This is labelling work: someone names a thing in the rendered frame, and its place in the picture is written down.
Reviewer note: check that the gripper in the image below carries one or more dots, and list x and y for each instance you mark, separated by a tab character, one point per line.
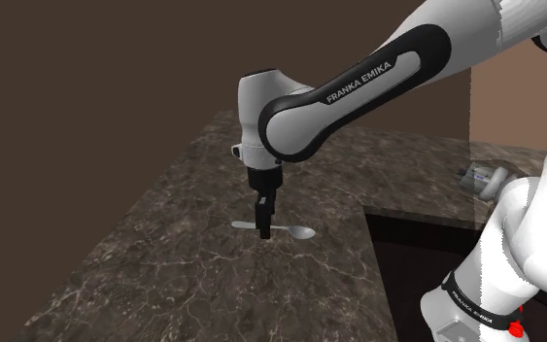
264	177

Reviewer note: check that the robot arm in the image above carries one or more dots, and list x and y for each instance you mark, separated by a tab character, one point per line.
529	227

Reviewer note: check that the silver metal spoon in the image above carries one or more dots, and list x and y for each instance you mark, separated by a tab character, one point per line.
301	231

